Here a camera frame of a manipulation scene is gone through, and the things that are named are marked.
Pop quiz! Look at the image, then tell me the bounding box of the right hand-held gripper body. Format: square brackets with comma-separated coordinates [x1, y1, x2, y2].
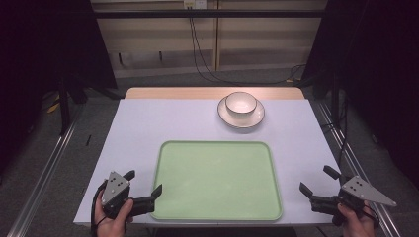
[309, 175, 398, 227]

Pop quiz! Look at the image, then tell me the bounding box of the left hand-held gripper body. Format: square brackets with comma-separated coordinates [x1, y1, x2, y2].
[100, 171, 156, 220]

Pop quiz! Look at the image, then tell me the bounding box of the person's right hand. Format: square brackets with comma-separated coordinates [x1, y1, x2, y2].
[337, 201, 377, 237]

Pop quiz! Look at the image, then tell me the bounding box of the person's left hand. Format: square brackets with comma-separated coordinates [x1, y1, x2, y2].
[94, 198, 135, 237]

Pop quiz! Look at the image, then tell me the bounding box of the green plastic tray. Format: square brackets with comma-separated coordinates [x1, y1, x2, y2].
[150, 140, 284, 222]

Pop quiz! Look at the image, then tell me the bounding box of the white table cover sheet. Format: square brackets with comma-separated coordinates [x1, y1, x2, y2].
[72, 98, 342, 228]

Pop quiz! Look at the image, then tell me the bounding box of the black metal stand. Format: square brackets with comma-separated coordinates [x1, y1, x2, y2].
[57, 78, 72, 136]
[330, 72, 341, 127]

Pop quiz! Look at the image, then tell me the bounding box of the white plate with dark rim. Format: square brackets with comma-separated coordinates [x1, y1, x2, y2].
[216, 97, 266, 129]

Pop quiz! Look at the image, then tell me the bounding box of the yellow floor item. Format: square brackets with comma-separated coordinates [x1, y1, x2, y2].
[46, 95, 62, 115]

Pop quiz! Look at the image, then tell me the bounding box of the white bowl with dark rim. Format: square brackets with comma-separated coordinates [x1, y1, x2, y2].
[224, 91, 258, 117]

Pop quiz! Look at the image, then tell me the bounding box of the black curtain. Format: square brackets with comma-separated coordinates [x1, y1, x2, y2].
[0, 0, 118, 172]
[300, 0, 419, 189]

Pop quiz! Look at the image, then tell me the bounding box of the metal floor rail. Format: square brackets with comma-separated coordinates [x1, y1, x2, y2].
[6, 105, 85, 237]
[315, 102, 401, 237]

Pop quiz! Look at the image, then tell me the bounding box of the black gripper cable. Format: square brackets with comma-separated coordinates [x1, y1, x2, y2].
[362, 201, 380, 229]
[90, 179, 110, 237]

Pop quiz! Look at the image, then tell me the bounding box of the black floor cable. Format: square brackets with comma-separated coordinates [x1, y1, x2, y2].
[320, 98, 350, 167]

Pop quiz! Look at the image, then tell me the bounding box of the black wall cable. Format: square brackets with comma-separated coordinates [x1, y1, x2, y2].
[189, 6, 307, 85]
[188, 6, 307, 87]

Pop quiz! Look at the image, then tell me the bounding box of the black horizontal frame bar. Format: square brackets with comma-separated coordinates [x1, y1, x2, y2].
[93, 9, 325, 19]

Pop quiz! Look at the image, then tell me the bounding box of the white wall power outlet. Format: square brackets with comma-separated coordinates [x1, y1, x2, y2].
[183, 0, 208, 10]

